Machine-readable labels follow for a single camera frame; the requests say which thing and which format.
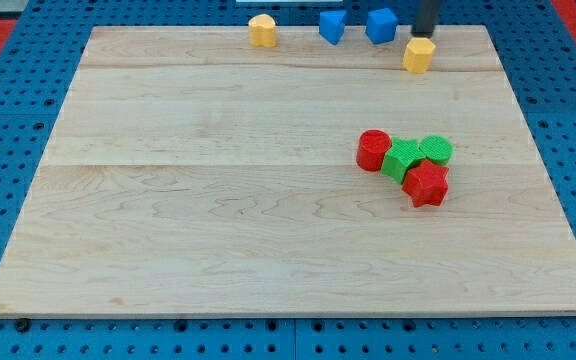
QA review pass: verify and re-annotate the yellow hexagon block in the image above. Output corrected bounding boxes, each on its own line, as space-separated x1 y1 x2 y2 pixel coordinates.
402 37 436 74

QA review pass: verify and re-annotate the blue triangle block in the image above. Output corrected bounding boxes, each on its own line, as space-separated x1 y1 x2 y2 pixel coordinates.
318 10 347 45

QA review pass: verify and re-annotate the red cylinder block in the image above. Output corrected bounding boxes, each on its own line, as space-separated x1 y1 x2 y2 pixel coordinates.
356 129 392 172

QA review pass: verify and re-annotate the wooden board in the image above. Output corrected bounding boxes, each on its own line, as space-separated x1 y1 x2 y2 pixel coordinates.
0 25 576 319

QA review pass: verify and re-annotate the green star block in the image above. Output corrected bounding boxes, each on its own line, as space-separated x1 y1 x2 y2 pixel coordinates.
381 137 425 184

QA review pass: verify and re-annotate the red star block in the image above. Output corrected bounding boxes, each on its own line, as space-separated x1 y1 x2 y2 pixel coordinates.
402 159 449 207

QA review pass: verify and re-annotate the green cylinder block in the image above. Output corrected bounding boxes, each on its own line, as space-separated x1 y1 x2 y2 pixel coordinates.
419 135 453 165

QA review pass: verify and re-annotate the blue cube block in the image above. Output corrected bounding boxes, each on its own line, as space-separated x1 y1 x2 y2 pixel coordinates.
365 8 399 44

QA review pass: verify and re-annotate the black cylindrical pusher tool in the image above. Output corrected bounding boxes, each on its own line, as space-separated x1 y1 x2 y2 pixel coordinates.
411 0 442 38

